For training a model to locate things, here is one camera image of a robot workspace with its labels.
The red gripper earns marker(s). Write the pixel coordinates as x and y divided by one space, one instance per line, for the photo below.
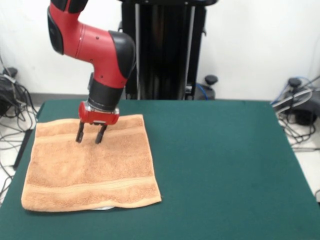
98 117

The tan terry towel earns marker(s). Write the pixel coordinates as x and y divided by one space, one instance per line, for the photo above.
95 170

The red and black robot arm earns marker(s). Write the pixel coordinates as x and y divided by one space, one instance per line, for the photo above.
100 50

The dark grey stand base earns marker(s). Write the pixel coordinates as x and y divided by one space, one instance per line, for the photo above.
6 97
303 110

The dark green table cloth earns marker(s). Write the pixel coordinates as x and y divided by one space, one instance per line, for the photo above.
225 162

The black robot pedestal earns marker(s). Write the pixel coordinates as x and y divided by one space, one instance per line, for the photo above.
170 50

